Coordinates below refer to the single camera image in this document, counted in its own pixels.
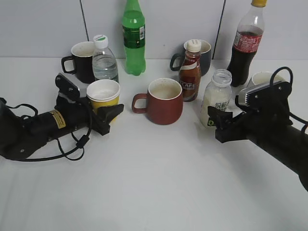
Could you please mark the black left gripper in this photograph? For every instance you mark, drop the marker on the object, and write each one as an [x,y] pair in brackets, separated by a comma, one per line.
[80,114]

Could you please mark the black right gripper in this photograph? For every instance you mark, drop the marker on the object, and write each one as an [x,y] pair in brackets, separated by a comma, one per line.
[250,124]

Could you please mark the yellow paper cup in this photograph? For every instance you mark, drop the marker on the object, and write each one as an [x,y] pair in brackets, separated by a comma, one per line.
[103,93]

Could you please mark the milk bottle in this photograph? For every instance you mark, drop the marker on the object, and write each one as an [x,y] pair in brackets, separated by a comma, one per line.
[217,94]

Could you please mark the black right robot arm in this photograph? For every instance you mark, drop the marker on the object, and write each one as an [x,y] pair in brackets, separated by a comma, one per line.
[290,147]

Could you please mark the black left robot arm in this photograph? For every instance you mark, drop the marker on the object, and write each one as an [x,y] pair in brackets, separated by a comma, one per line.
[21,136]

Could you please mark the clear water bottle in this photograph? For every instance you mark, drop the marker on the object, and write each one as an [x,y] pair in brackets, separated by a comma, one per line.
[104,63]

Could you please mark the brown coffee drink bottle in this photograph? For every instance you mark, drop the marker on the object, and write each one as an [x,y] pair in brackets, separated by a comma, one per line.
[190,73]

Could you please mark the white ceramic mug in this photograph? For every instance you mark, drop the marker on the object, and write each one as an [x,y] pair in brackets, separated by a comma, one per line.
[259,81]

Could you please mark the red ceramic mug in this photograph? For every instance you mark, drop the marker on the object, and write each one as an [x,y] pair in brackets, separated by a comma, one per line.
[162,103]

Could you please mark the dark grey ceramic mug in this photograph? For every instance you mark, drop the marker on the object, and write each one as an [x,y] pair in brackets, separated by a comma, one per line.
[205,59]

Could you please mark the black ceramic mug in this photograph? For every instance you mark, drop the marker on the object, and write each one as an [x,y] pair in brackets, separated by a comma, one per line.
[81,56]

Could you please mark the green soda bottle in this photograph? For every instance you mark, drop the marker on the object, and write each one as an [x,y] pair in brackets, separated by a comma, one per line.
[133,26]

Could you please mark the cola bottle yellow cap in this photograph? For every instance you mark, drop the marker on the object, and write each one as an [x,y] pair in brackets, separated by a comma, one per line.
[246,42]

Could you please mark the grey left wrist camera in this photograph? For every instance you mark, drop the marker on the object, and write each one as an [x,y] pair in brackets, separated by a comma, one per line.
[70,86]

